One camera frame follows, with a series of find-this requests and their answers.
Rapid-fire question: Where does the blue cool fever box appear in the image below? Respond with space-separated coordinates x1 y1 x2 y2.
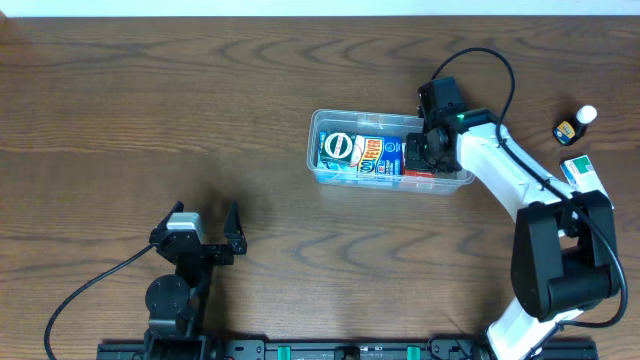
316 130 405 177

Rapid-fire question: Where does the dark bottle yellow label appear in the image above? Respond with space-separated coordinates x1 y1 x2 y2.
553 105 598 146

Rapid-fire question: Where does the clear plastic container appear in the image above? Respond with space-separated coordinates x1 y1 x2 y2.
307 109 475 194

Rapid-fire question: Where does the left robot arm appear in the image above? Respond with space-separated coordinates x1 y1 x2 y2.
142 202 247 360

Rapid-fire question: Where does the white and green medicine box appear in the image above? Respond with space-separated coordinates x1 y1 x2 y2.
560 155 609 198

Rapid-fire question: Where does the green round-logo box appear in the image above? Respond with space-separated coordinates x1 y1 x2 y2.
318 131 357 169

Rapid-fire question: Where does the red panadol box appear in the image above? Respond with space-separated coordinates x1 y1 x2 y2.
402 142 435 178

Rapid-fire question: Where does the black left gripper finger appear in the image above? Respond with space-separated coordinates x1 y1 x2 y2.
155 201 184 231
224 201 247 255

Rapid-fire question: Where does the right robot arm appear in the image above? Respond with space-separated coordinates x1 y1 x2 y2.
405 77 629 359

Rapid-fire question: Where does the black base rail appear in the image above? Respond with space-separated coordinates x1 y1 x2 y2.
97 337 599 360

